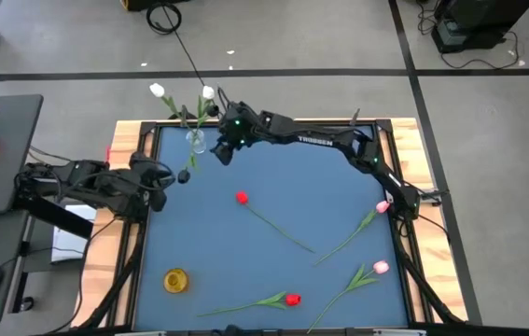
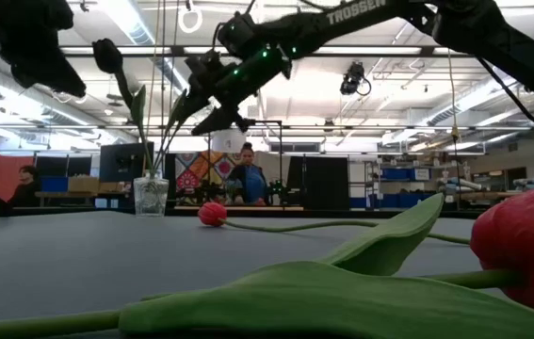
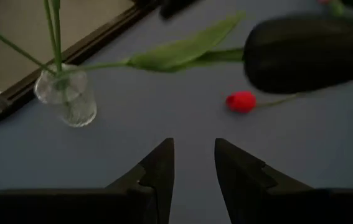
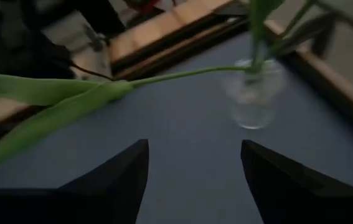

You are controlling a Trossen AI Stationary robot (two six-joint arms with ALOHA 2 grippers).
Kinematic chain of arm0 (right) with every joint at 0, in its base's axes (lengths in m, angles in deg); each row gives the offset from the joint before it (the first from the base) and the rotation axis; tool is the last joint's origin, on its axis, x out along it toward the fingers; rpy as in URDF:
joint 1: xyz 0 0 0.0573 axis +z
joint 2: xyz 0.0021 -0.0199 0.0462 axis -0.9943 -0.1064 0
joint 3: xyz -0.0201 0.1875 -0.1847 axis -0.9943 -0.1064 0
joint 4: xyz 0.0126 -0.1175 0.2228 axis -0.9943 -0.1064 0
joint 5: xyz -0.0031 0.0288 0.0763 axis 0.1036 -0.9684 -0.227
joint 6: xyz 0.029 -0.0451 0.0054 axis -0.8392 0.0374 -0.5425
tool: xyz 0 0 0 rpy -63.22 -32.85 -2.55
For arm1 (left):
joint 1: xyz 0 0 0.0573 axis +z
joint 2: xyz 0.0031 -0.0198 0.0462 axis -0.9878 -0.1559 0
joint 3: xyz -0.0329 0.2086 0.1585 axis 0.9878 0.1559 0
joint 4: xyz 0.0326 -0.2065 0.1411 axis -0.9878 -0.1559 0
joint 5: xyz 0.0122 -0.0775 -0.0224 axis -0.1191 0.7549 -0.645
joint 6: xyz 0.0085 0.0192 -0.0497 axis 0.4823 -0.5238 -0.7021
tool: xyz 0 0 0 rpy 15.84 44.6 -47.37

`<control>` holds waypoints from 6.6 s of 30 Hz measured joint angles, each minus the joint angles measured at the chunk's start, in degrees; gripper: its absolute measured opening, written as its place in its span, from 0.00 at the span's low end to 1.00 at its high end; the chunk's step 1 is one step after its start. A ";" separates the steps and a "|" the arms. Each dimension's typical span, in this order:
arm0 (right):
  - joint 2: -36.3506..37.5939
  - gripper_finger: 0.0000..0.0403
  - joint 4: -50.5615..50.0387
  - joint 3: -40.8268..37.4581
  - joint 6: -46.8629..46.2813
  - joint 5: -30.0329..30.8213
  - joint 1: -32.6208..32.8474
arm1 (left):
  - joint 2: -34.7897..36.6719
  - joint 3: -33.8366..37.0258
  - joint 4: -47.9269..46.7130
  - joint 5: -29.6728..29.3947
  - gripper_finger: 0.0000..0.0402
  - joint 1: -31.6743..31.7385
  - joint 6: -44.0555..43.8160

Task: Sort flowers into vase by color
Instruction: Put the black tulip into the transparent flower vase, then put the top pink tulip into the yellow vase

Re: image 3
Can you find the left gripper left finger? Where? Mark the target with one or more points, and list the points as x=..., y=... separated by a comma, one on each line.
x=117, y=205

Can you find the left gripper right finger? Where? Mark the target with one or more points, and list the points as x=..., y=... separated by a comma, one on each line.
x=272, y=202

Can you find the red artificial tulip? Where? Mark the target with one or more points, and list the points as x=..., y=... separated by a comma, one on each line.
x=241, y=101

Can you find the green flower stem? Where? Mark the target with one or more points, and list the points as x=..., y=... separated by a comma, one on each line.
x=307, y=53

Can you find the black artificial tulip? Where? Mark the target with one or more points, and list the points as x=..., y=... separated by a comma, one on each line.
x=57, y=37

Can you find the white artificial tulip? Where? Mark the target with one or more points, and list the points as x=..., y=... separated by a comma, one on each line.
x=49, y=28
x=11, y=44

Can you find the clear glass vase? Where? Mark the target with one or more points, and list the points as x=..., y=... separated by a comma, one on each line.
x=76, y=109

